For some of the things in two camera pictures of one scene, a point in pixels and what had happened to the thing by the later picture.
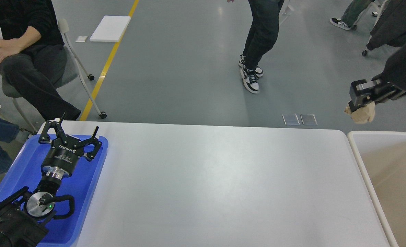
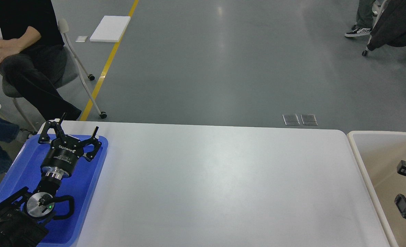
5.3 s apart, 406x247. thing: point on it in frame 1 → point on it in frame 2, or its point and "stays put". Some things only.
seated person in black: (27, 37) stays put
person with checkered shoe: (351, 14) → (364, 19)
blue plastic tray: (25, 170) stays put
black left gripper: (61, 160) stays put
